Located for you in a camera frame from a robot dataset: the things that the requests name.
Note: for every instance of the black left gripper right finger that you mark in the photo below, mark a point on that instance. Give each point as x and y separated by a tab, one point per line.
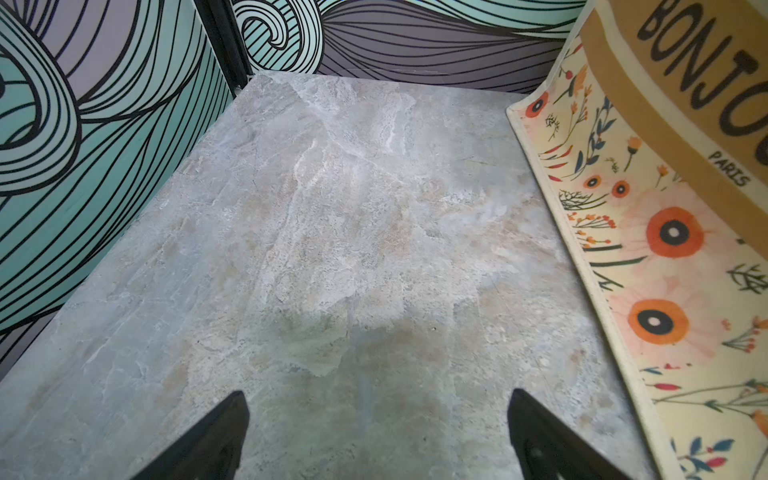
547	448

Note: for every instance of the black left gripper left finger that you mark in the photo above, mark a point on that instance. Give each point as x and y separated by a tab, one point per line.
211	449

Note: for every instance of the cream floral tote bag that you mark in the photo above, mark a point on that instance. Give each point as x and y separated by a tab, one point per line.
648	139

